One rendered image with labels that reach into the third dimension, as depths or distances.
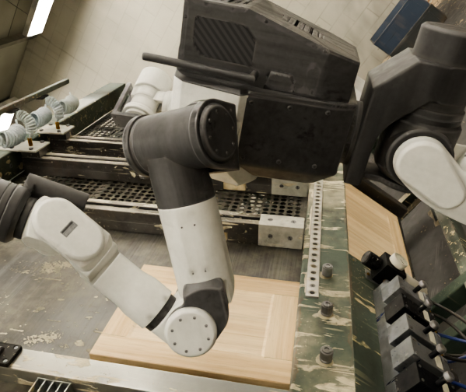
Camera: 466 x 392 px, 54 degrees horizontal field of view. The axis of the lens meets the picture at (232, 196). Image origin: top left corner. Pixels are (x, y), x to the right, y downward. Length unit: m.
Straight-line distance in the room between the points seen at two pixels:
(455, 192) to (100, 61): 6.55
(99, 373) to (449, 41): 0.83
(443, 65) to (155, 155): 0.46
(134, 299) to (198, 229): 0.15
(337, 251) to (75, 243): 0.74
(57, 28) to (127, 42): 1.06
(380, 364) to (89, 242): 0.62
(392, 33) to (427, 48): 4.38
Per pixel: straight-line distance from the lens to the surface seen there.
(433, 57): 0.81
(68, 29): 7.26
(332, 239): 1.28
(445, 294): 2.00
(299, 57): 0.74
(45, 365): 1.00
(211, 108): 0.62
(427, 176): 0.83
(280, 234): 1.29
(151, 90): 0.91
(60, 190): 0.75
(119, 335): 1.04
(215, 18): 0.75
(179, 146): 0.62
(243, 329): 1.03
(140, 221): 1.38
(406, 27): 5.21
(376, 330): 1.08
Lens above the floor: 1.26
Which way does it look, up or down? 6 degrees down
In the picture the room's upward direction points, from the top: 56 degrees counter-clockwise
